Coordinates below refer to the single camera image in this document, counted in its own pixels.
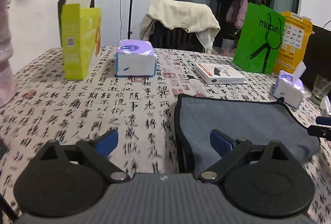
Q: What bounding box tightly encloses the purple and grey towel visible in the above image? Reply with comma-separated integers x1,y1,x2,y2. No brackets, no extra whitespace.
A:
174,94,320,175

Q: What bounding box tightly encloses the clear drinking glass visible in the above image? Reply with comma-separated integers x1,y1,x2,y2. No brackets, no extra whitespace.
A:
310,75,331,106

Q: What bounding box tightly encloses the open purple tissue pack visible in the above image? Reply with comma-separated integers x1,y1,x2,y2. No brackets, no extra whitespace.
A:
273,61,306,109

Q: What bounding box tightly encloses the black paper bag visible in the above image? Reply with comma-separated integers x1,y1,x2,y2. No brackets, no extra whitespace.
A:
301,25,331,90

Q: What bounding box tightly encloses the yellow printed bag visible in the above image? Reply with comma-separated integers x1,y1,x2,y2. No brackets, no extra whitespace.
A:
273,11,313,74

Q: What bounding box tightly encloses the green mucun paper bag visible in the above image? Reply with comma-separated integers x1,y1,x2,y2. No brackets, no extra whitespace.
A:
233,3,285,74

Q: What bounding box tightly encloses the flat white product box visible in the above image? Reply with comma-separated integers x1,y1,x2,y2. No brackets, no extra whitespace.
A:
194,63,246,85

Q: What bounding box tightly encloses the closed purple tissue pack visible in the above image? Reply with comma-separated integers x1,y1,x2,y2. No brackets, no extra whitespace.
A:
115,39,157,77

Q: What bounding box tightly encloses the yellow-green paper box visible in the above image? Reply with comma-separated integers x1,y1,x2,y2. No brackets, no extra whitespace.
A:
61,3,102,80

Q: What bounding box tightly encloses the chair with cream cloth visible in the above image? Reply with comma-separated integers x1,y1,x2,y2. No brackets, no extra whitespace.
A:
139,0,220,54

